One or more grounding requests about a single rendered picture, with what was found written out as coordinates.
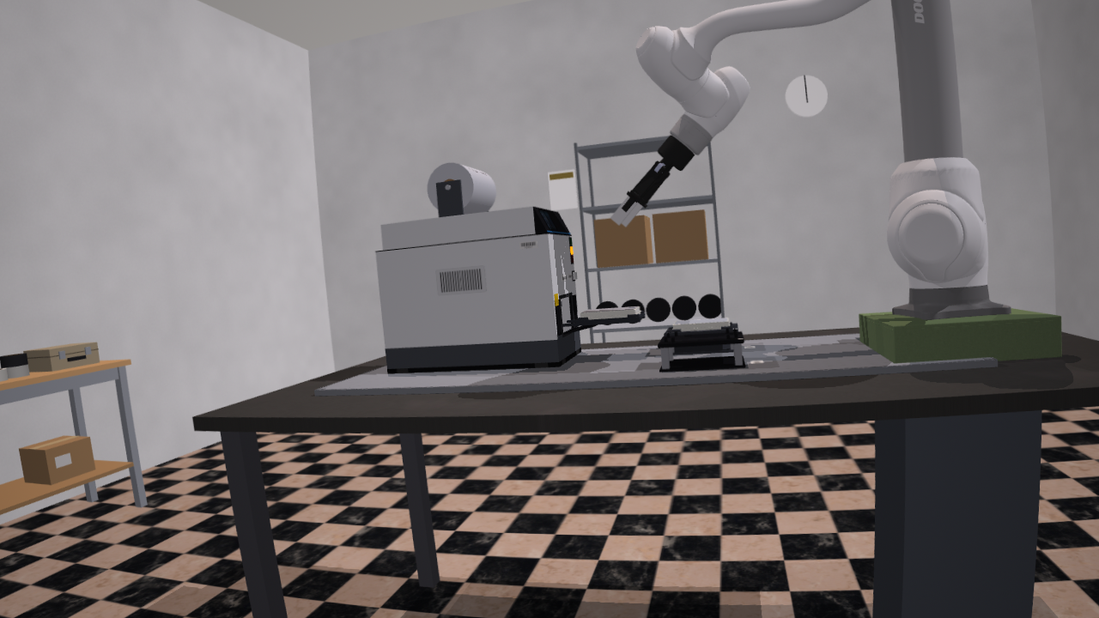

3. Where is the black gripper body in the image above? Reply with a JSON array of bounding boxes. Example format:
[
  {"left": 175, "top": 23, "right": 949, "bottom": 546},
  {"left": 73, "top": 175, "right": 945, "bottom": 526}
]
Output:
[{"left": 657, "top": 135, "right": 695, "bottom": 179}]

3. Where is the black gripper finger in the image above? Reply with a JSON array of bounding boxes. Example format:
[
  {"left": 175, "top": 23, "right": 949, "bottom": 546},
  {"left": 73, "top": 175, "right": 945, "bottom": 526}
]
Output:
[
  {"left": 622, "top": 174, "right": 670, "bottom": 227},
  {"left": 611, "top": 161, "right": 669, "bottom": 227}
]

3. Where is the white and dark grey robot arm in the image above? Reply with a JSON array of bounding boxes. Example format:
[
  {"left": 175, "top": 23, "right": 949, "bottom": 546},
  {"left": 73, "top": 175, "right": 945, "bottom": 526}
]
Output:
[{"left": 636, "top": 0, "right": 1011, "bottom": 320}]

